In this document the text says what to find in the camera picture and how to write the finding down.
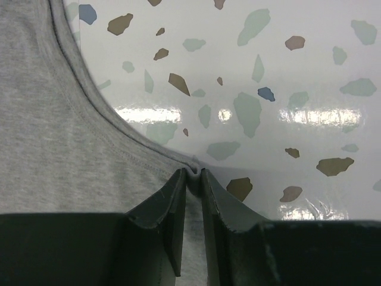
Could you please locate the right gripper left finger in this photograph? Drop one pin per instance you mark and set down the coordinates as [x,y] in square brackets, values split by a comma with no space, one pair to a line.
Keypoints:
[139,247]

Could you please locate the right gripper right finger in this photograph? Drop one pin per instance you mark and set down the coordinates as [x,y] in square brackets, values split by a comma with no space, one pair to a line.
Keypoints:
[245,248]

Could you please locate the grey garment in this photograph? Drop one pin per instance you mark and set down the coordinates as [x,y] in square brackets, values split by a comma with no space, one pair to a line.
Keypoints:
[63,148]

